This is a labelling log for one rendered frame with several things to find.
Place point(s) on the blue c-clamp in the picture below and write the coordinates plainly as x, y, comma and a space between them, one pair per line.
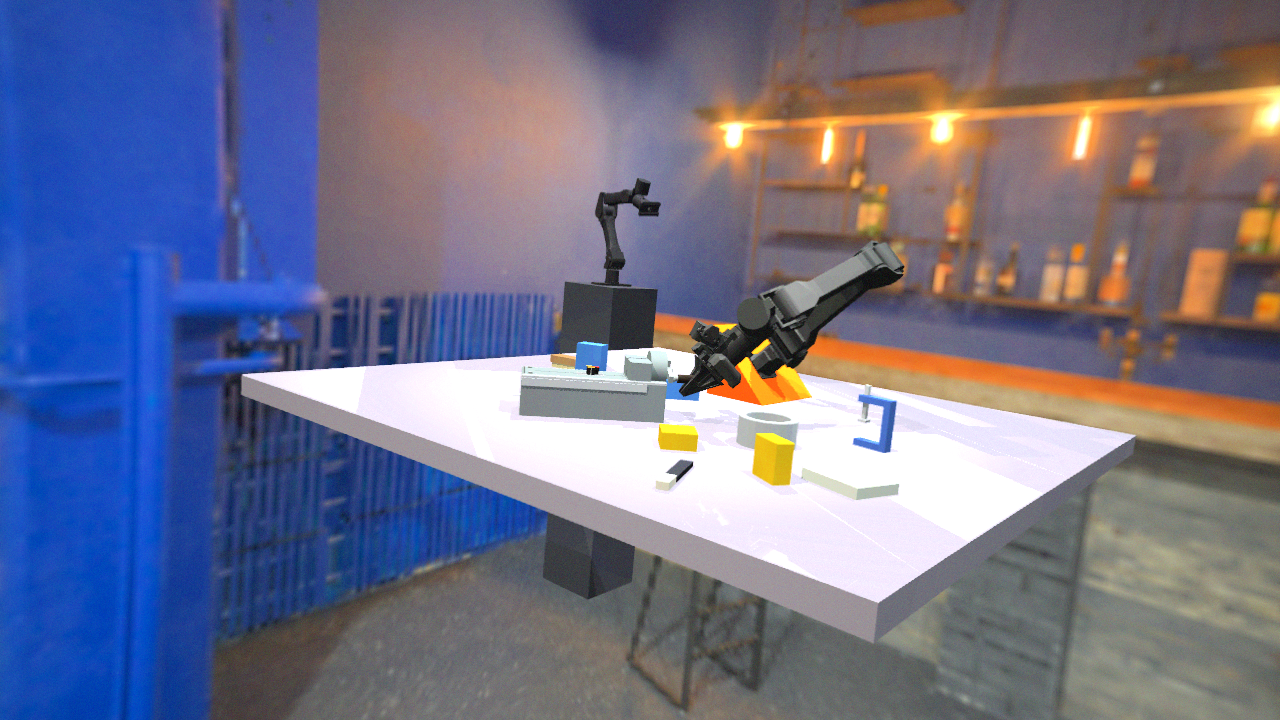
887, 425

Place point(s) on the blue block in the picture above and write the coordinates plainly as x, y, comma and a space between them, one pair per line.
673, 392
591, 354

